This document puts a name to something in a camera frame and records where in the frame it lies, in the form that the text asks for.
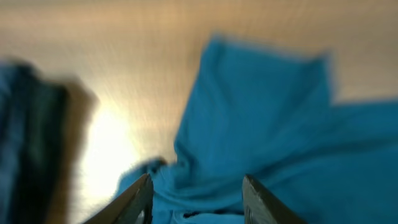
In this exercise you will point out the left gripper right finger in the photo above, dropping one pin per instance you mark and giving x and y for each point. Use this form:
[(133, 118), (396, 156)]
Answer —
[(261, 206)]

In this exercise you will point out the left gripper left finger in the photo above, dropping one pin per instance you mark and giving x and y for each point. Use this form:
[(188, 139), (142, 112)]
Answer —
[(133, 206)]

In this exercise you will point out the blue polo shirt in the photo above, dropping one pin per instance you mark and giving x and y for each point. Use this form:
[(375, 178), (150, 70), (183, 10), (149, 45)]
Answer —
[(269, 114)]

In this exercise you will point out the folded black bottom garment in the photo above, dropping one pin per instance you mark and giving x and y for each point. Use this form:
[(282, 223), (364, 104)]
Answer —
[(42, 152)]

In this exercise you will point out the folded dark blue garment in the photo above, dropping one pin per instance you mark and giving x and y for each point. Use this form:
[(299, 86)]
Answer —
[(13, 116)]

